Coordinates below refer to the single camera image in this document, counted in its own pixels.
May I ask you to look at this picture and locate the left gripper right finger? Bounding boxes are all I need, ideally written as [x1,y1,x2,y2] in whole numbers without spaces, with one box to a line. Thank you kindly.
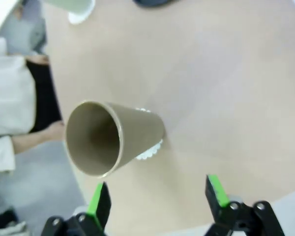
[203,174,286,236]

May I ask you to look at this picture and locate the green tall cup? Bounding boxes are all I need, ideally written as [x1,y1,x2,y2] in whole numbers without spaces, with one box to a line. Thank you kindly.
[43,0,96,15]

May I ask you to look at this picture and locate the brown tall cup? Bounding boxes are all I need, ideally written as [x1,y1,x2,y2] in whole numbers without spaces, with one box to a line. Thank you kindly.
[65,100,167,178]

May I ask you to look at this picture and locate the person's right hand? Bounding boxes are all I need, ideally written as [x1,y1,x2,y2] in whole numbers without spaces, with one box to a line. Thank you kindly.
[48,121,66,142]

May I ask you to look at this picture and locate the person's left hand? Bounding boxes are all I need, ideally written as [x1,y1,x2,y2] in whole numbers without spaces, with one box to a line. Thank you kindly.
[27,54,50,65]

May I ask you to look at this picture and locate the person's right forearm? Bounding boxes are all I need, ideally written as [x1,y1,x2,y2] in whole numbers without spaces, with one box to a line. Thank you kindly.
[11,127,55,155]

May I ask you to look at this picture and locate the black plastic tray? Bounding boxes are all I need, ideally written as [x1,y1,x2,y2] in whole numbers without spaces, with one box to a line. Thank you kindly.
[132,0,177,7]

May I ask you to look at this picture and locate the person in beige sweater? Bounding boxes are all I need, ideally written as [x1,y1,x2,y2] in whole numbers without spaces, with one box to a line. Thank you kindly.
[0,36,64,173]

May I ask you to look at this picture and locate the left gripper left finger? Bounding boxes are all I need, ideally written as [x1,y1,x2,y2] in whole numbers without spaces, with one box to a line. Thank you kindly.
[40,181,113,236]

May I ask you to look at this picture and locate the white table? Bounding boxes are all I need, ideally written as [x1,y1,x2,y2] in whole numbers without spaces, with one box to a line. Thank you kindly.
[0,0,22,40]

